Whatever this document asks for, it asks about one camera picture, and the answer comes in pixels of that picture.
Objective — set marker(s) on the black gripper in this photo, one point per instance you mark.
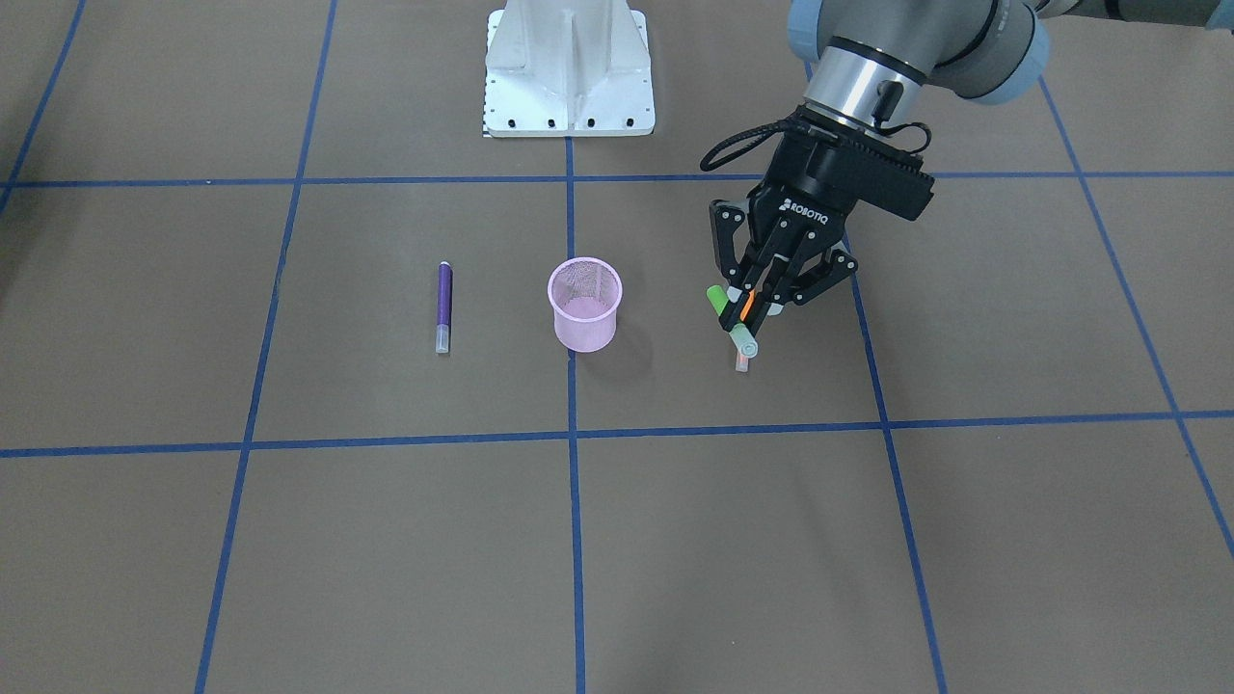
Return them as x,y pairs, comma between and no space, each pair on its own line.
808,198

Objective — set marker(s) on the green highlighter pen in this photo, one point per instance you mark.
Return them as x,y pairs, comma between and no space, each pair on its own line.
728,304

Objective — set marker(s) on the purple marker pen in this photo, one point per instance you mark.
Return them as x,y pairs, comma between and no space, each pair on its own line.
443,313

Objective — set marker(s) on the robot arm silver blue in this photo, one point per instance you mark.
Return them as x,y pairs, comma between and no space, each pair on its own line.
783,243

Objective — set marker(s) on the pink mesh pen holder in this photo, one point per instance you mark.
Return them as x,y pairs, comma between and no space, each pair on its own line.
584,293

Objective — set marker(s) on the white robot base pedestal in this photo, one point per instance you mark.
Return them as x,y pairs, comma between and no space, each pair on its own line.
568,69

